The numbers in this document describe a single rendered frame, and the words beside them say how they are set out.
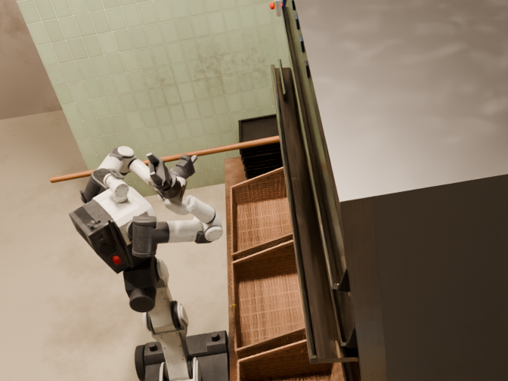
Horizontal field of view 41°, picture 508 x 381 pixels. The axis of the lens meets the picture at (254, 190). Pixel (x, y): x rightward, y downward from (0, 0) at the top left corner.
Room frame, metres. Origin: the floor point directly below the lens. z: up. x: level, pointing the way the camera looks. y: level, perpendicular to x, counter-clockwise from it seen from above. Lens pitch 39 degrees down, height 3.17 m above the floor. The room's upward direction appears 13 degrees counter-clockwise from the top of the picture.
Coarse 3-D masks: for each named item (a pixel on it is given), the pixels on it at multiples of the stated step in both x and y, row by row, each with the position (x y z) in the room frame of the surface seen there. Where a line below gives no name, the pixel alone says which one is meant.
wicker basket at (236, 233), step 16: (272, 176) 3.00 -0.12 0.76; (240, 192) 3.02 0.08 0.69; (256, 192) 3.01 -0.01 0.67; (272, 192) 3.00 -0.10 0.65; (240, 208) 3.00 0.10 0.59; (256, 208) 2.97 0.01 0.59; (272, 208) 2.94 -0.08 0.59; (288, 208) 2.90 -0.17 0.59; (240, 224) 2.86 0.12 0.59; (256, 224) 2.83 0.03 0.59; (272, 224) 2.81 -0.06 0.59; (288, 224) 2.78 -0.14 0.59; (240, 240) 2.73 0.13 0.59; (256, 240) 2.70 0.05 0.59; (272, 240) 2.47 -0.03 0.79; (240, 256) 2.49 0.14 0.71; (272, 256) 2.47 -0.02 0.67
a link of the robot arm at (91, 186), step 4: (104, 168) 2.56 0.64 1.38; (88, 184) 2.45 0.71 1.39; (92, 184) 2.44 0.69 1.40; (96, 184) 2.43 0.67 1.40; (88, 188) 2.45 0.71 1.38; (92, 188) 2.43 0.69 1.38; (96, 188) 2.43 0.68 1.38; (100, 188) 2.43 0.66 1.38; (84, 192) 2.46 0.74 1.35; (88, 192) 2.44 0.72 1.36; (92, 192) 2.43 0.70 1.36; (96, 192) 2.43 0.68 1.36; (88, 196) 2.43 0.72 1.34; (92, 196) 2.43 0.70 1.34; (96, 196) 2.43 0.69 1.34; (88, 200) 2.43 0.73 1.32
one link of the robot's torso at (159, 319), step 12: (156, 264) 2.26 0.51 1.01; (168, 276) 2.33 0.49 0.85; (156, 288) 2.26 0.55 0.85; (168, 288) 2.34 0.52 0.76; (156, 300) 2.26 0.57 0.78; (168, 300) 2.27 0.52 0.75; (156, 312) 2.25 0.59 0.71; (168, 312) 2.24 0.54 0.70; (156, 324) 2.23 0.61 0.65; (168, 324) 2.22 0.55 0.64; (180, 324) 2.23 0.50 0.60
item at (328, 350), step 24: (288, 72) 3.00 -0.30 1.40; (288, 96) 2.77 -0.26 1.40; (288, 120) 2.57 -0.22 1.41; (288, 144) 2.39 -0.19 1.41; (312, 192) 2.05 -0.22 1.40; (312, 216) 1.91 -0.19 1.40; (312, 240) 1.78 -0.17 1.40; (312, 264) 1.67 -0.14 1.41; (312, 288) 1.56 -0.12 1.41; (312, 312) 1.45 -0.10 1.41; (336, 336) 1.34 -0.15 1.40; (312, 360) 1.27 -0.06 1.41; (336, 360) 1.26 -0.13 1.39
